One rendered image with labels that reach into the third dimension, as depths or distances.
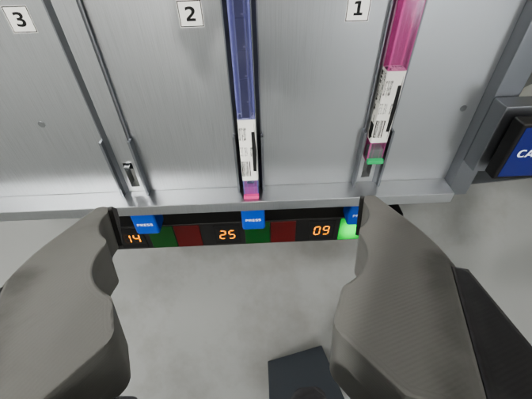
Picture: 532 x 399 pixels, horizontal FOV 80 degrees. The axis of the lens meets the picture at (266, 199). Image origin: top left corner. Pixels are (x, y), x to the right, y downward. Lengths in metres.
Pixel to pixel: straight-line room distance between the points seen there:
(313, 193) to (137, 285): 0.90
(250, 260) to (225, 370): 0.36
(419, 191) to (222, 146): 0.19
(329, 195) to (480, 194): 0.98
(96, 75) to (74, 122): 0.05
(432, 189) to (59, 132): 0.33
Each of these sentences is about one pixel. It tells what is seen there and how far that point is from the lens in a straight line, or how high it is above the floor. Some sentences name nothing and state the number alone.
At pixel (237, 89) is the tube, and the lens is 0.24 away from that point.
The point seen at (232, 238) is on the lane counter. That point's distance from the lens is 0.38.
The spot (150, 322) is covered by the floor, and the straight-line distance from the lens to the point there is 1.15.
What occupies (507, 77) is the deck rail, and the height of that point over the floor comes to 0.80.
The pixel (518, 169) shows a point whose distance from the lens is 0.32.
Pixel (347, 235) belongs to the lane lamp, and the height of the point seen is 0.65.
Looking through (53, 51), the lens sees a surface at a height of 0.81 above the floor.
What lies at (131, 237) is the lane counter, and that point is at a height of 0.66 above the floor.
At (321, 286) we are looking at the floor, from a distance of 1.08.
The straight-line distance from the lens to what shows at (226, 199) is 0.30.
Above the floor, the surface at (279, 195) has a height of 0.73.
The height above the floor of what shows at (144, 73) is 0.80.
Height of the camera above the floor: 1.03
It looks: 89 degrees down
